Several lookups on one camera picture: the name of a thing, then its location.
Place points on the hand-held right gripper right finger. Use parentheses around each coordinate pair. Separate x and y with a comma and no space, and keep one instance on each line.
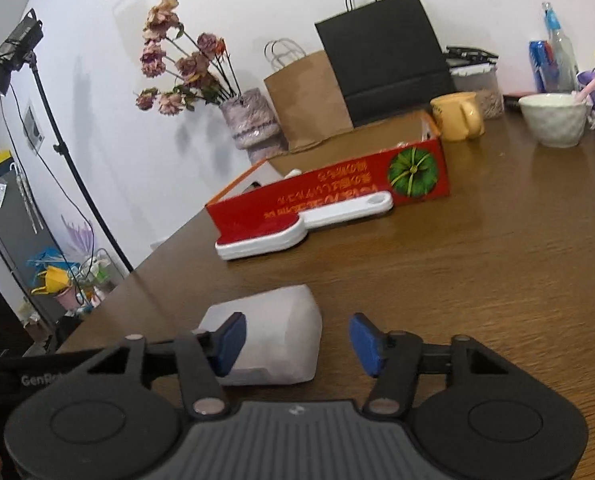
(365,345)

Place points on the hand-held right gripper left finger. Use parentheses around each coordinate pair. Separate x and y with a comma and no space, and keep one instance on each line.
(230,344)

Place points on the white and red lint brush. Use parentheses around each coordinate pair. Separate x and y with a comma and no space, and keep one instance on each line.
(257,240)

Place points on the red cardboard box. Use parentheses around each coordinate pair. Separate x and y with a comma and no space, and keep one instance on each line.
(352,180)

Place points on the pink plastic cup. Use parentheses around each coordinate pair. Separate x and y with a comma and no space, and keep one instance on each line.
(66,299)

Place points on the yellow plastic cup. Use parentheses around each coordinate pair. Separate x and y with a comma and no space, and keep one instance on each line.
(52,279)

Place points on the dark cabinet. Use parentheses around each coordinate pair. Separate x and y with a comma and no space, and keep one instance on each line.
(7,230)

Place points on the purple decoration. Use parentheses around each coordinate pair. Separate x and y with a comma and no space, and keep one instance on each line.
(77,235)

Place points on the mottled pink ceramic vase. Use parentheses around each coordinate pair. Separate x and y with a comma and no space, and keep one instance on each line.
(250,115)

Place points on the yellow mug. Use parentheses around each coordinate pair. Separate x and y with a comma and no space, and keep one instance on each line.
(455,117)

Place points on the brown paper bag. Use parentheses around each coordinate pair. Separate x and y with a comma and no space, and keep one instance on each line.
(307,100)

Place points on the clear container with black lid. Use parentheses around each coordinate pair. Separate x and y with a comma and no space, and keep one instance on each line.
(482,95)

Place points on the dried rose bouquet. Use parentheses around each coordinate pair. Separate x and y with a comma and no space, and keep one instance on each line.
(197,67)

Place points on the black paper bag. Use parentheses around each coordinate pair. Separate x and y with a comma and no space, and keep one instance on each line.
(382,60)

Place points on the white bowl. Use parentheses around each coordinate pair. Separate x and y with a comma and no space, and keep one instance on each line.
(552,120)

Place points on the blue drink can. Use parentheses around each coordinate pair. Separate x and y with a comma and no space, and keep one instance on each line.
(540,65)

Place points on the black studio light stand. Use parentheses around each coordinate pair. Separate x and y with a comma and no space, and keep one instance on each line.
(17,42)

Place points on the pink spoon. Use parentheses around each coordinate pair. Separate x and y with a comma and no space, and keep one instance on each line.
(593,89)

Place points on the clear bottle with blue label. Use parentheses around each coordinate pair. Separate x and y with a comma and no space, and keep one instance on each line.
(565,55)

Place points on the wall socket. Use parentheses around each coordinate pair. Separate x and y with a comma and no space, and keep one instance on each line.
(33,127)

